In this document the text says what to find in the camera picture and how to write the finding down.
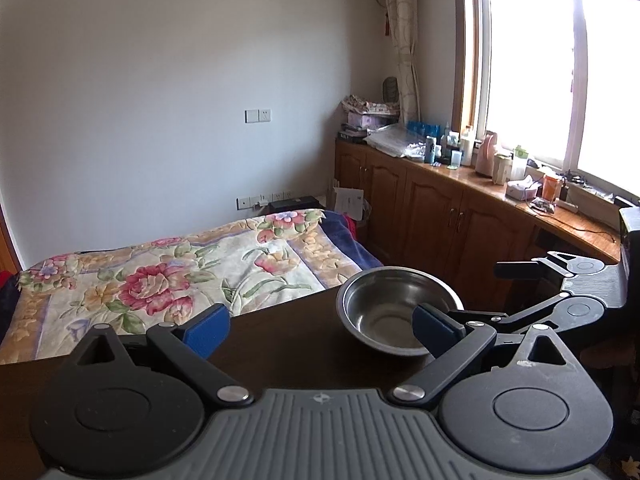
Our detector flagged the window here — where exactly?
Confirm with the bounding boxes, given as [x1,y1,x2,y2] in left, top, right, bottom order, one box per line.
[470,0,640,198]

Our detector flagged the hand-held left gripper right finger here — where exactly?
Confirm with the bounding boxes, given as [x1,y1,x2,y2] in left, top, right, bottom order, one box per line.
[389,304,584,409]

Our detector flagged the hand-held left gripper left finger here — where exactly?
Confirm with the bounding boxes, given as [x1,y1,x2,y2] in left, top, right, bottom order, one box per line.
[65,302,254,406]

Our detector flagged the green cap bottle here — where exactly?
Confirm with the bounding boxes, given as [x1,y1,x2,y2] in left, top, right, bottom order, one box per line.
[509,144,530,182]

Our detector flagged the black cable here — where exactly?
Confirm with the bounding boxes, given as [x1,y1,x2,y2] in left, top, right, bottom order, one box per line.
[547,207,622,243]

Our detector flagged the orange bottle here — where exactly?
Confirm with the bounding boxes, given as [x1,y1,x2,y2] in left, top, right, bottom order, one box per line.
[542,172,564,202]

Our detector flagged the floral blanket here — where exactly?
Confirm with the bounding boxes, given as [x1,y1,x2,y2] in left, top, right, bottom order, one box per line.
[0,208,384,367]

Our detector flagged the white paper bag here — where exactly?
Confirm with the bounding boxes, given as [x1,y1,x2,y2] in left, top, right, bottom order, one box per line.
[332,186,366,222]

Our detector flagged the clear plastic bags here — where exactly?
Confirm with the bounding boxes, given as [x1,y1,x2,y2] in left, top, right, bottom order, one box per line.
[363,123,434,160]

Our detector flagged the black bedside box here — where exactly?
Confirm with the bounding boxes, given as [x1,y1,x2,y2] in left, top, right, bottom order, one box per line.
[268,195,327,217]

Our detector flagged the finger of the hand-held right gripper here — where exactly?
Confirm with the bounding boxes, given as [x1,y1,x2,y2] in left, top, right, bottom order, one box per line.
[494,251,607,281]
[445,295,608,337]

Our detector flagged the stack of papers and boxes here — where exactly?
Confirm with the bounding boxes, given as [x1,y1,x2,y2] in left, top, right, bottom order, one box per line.
[341,93,401,116]

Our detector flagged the navy cloth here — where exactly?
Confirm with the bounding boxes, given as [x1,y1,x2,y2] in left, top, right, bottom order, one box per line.
[0,282,22,343]

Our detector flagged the purple box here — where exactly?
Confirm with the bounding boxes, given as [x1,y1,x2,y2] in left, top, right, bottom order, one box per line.
[346,112,401,130]

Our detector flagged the white tissue box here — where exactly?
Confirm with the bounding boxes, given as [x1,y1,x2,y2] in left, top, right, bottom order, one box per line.
[504,175,544,205]

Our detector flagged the row of blue bottles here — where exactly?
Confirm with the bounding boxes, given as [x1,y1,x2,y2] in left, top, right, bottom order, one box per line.
[405,120,442,137]

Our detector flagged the pink kettle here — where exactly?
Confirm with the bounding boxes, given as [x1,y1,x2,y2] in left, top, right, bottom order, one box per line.
[473,129,500,179]

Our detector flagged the wooden cabinet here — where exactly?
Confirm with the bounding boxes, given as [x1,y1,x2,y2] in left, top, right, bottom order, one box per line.
[333,137,624,313]

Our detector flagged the white jar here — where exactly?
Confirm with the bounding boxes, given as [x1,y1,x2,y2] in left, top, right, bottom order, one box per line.
[492,153,515,186]

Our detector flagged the patterned curtain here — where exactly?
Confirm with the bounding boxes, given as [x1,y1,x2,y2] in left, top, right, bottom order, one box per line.
[379,0,427,127]

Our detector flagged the cluster of cosmetic bottles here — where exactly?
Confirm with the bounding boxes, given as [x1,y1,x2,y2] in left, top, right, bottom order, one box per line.
[424,121,475,170]

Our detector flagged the stainless steel bowl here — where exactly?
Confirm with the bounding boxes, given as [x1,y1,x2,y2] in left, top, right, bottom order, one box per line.
[336,267,465,359]

